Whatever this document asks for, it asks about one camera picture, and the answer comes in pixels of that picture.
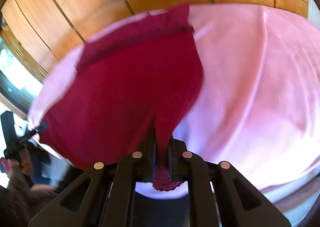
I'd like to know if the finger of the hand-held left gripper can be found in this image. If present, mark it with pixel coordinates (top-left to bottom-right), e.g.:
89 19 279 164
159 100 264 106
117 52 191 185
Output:
24 121 48 141

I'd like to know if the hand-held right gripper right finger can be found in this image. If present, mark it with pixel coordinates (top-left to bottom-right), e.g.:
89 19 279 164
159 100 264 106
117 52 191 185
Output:
168 139 292 227

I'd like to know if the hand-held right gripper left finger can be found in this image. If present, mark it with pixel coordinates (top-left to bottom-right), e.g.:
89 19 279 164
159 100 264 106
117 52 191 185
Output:
28 128 157 227

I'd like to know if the dark red knitted garment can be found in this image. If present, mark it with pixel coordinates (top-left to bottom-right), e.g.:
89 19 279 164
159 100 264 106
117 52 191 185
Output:
39 4 206 192

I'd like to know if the person's left forearm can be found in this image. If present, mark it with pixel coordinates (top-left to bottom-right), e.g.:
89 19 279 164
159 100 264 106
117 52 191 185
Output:
0 174 61 227

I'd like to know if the person's left hand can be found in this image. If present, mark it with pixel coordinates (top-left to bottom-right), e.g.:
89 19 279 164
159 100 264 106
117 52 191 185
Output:
0 148 35 176

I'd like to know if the dark cloth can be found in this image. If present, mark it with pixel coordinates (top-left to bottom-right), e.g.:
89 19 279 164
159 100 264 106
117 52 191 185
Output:
27 142 53 185

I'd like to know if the bright window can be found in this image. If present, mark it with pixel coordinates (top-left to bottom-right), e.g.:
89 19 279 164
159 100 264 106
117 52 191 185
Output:
0 37 43 104

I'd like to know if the pink blanket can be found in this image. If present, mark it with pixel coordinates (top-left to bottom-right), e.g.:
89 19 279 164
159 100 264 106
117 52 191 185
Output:
27 4 320 205

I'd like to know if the wooden wardrobe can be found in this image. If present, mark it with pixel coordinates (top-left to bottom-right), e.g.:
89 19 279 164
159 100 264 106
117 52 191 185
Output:
0 0 311 79

